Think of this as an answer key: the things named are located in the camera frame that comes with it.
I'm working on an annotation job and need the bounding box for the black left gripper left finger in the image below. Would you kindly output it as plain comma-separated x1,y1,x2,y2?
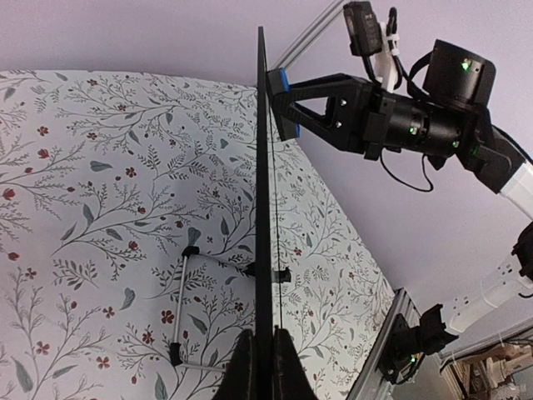
217,329,255,400

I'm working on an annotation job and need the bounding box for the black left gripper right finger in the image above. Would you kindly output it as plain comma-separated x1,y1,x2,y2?
273,327,315,400

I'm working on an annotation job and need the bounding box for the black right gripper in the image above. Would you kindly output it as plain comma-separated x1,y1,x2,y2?
288,73,396,161

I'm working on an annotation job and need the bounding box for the white whiteboard black frame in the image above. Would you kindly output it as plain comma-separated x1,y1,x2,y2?
255,26,275,400

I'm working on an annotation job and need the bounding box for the blue whiteboard eraser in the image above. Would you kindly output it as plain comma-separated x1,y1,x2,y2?
266,67,301,142

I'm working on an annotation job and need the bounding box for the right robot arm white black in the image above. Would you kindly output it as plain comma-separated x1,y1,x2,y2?
267,41,532,215

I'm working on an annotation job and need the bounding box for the floral patterned table mat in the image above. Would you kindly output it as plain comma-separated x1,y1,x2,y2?
0,69,396,400

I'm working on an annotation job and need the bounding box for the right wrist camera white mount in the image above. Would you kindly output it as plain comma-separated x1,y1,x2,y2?
342,1,403,93

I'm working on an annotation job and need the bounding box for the right aluminium frame post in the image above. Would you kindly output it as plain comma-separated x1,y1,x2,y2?
270,0,345,71

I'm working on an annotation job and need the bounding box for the front aluminium rail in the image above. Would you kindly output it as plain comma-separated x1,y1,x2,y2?
346,288,420,400

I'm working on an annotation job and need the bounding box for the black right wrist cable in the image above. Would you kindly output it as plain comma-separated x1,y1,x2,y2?
361,7,434,193

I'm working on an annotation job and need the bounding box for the black wire whiteboard stand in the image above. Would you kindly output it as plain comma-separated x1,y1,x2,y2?
168,245,291,373

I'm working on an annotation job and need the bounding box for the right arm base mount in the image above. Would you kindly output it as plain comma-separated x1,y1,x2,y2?
378,304,458,385

